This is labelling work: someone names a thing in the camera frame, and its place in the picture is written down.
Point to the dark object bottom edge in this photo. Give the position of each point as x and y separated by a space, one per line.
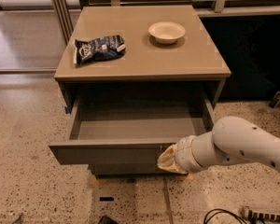
107 220

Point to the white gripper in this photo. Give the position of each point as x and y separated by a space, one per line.
184 154

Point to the grey bottom drawer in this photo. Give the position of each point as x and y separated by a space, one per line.
125 169

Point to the small dark floor device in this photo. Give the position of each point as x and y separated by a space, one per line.
275 100

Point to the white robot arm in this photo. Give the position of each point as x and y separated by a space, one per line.
232 141

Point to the blue chip bag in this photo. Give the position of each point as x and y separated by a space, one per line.
99 49

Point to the white bowl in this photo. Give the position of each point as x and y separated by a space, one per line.
166 32

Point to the grey top drawer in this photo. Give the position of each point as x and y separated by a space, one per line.
131 131

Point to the grey drawer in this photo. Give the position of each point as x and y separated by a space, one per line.
131 131
125 169

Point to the grey drawer cabinet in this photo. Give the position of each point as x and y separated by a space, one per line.
148 69

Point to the white power strip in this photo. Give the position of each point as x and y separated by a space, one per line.
252 213

